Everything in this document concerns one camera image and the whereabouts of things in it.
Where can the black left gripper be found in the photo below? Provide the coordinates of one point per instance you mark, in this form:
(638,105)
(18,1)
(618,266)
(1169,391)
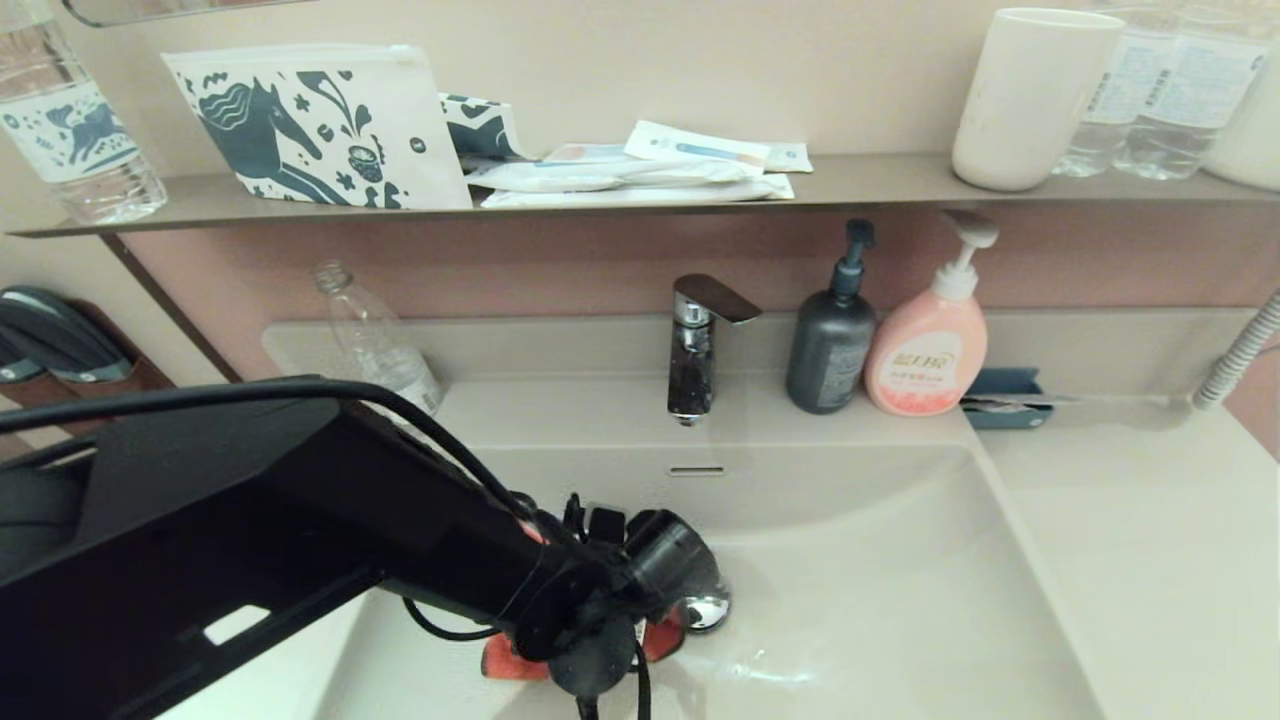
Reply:
(590,640)

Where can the orange and grey cleaning cloth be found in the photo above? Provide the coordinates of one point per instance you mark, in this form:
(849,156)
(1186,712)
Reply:
(510,662)

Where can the chrome sink faucet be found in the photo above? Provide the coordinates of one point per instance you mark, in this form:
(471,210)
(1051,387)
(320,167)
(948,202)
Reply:
(690,370)

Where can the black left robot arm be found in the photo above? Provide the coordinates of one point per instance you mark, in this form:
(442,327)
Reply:
(250,520)

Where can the white ceramic sink basin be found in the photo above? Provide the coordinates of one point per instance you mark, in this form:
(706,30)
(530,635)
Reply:
(900,600)

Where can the chrome drain stopper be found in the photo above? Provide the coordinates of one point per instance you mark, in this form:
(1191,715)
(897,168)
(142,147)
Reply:
(712,612)

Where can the empty clear plastic bottle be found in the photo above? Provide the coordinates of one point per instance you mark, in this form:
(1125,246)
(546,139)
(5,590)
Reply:
(375,340)

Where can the dark grey pump bottle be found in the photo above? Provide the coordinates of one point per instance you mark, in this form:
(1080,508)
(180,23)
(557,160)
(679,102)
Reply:
(828,350)

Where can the pink pump soap bottle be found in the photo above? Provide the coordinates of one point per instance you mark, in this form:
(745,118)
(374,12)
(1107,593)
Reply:
(922,360)

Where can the flat white plastic packet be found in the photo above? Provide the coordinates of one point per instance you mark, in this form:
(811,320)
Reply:
(698,191)

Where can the long white plastic packet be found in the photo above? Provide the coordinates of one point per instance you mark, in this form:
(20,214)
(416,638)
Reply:
(600,176)

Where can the blue plastic holder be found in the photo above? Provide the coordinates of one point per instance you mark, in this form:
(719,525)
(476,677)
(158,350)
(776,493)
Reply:
(1003,385)

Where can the pale blue packet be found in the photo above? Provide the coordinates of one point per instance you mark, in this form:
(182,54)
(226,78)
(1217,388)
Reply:
(588,153)

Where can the white packet with blue stripe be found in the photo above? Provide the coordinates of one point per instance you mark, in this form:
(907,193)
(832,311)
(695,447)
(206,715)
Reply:
(688,147)

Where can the small white logo sachet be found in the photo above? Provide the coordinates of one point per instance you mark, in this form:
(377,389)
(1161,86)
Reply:
(790,157)

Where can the small horse print pouch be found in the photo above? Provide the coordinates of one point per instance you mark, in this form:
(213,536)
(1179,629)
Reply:
(478,127)

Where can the large horse print pouch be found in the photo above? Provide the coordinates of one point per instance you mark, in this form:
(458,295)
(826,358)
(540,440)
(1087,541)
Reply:
(300,132)

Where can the dark grey slipper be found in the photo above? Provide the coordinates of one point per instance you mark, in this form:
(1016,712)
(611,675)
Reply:
(60,332)
(15,368)

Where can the tall white cup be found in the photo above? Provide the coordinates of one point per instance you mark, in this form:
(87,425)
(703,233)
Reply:
(1025,100)

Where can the horse label water bottle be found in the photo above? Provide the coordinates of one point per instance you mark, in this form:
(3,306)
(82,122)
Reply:
(80,130)

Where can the white label water bottle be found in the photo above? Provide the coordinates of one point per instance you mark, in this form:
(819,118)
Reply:
(1185,110)
(1108,110)

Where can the white ribbed container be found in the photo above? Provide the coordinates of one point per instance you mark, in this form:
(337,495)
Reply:
(1245,140)

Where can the brown fabric wall pocket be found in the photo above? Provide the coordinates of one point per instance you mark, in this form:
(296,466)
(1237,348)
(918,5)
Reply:
(150,378)

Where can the grey wall shelf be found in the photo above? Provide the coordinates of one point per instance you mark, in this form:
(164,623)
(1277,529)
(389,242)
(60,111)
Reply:
(880,180)

